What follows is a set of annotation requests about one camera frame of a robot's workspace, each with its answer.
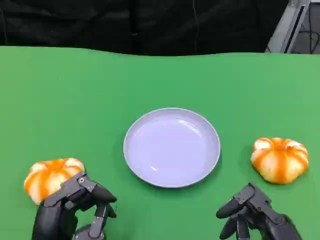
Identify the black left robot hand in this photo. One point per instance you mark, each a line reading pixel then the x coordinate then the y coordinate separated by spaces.
pixel 57 215

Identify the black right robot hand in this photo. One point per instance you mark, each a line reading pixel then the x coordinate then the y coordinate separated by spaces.
pixel 260 212

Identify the orange white toy bread roll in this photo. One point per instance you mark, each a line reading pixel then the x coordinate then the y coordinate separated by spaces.
pixel 47 175
pixel 279 160

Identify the lilac plate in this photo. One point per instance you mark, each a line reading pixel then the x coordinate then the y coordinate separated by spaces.
pixel 172 147

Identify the green table cloth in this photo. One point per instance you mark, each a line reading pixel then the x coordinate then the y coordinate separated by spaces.
pixel 160 100

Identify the black backdrop curtain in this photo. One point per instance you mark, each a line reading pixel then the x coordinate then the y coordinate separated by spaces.
pixel 135 25

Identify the grey metal equipment frame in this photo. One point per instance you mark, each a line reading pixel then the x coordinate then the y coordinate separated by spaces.
pixel 295 25

